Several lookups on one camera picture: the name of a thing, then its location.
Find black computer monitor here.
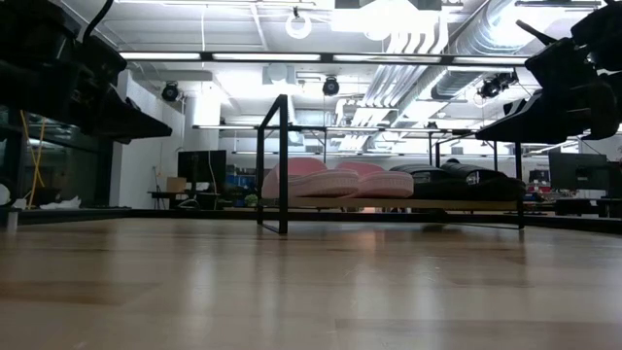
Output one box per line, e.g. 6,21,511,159
177,150,227,184
548,153,608,191

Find yellow rope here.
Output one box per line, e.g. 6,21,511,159
27,118,49,209
18,110,46,190

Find long ceiling light bar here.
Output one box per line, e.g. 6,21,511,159
119,50,531,67

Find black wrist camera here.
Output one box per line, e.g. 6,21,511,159
77,34,129,89
524,37,604,91

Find black camera cable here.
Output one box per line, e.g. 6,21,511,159
515,18,558,46
81,0,116,46

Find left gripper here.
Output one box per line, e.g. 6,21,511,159
0,0,173,145

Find silver ceiling air duct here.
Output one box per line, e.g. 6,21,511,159
430,0,550,101

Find black ceiling spotlight cluster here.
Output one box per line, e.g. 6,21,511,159
477,71,519,100

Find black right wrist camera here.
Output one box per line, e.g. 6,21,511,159
524,37,604,91

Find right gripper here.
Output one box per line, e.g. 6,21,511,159
474,0,622,144

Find black metal wooden shelf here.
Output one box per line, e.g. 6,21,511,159
256,93,526,235

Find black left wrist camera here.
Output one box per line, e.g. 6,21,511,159
77,34,129,89

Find pink foam slide sandal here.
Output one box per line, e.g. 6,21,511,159
334,161,415,199
260,157,362,200

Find black foam slide sandal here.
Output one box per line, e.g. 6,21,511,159
439,161,527,202
388,163,456,200

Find black background metal frame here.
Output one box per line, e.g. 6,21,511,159
287,124,329,159

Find white crumpled cloth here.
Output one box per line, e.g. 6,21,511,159
39,194,83,211

